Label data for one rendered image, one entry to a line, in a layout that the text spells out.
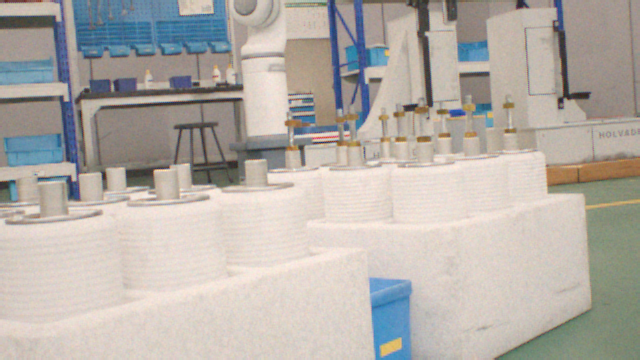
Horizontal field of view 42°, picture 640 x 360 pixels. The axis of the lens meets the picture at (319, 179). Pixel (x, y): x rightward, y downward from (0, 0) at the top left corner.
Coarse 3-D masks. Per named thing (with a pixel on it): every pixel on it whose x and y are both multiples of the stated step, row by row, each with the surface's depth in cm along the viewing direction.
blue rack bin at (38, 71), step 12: (36, 60) 590; (48, 60) 592; (0, 72) 538; (12, 72) 540; (24, 72) 542; (36, 72) 545; (48, 72) 548; (0, 84) 539; (12, 84) 541; (24, 84) 544
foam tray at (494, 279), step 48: (336, 240) 109; (384, 240) 103; (432, 240) 99; (480, 240) 102; (528, 240) 112; (576, 240) 124; (432, 288) 99; (480, 288) 102; (528, 288) 112; (576, 288) 123; (432, 336) 100; (480, 336) 102; (528, 336) 111
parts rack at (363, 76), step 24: (336, 0) 675; (360, 0) 620; (384, 0) 689; (432, 0) 705; (456, 0) 713; (480, 0) 721; (504, 0) 730; (336, 24) 673; (360, 24) 621; (336, 48) 675; (360, 48) 621; (336, 72) 676; (360, 72) 624; (480, 72) 722; (336, 96) 675; (360, 96) 627
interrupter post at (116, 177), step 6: (108, 168) 100; (114, 168) 98; (120, 168) 99; (108, 174) 99; (114, 174) 98; (120, 174) 99; (108, 180) 99; (114, 180) 98; (120, 180) 99; (108, 186) 99; (114, 186) 99; (120, 186) 99; (126, 186) 100
